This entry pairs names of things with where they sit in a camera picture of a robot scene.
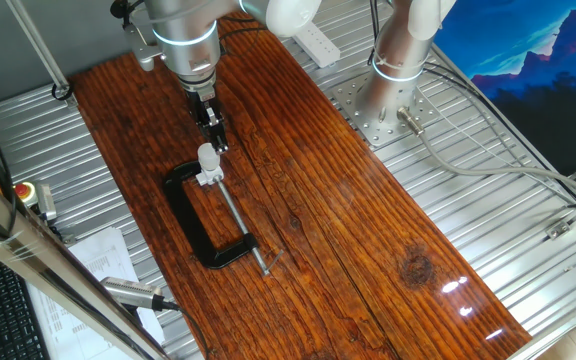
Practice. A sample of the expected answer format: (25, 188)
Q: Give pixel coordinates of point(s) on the blue mountain poster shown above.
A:
(543, 75)

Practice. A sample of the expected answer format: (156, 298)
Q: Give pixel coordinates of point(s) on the aluminium post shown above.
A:
(38, 45)

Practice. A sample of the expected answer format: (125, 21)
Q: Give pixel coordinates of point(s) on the wrist camera with grey bracket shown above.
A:
(140, 50)

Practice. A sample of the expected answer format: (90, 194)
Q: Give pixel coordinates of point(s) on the printed white paper sheets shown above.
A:
(103, 260)

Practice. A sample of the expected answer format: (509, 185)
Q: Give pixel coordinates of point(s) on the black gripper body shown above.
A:
(199, 107)

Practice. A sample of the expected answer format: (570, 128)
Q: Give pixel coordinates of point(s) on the red emergency stop button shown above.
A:
(23, 191)

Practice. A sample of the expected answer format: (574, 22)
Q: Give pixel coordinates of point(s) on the white light bulb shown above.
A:
(209, 157)

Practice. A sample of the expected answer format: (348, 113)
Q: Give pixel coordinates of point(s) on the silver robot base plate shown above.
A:
(373, 131)

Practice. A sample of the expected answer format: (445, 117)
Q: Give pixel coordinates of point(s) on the white bulb socket adapter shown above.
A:
(210, 176)

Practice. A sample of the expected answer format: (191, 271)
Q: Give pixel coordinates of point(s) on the brown wooden board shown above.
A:
(343, 225)

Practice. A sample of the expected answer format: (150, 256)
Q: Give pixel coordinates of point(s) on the white power strip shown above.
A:
(318, 47)

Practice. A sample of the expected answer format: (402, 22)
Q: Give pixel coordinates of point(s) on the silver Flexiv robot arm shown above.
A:
(188, 45)

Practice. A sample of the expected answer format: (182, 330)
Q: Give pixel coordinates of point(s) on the silver metal frame beam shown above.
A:
(43, 255)

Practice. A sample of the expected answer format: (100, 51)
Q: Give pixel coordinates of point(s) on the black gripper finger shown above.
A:
(204, 129)
(218, 135)

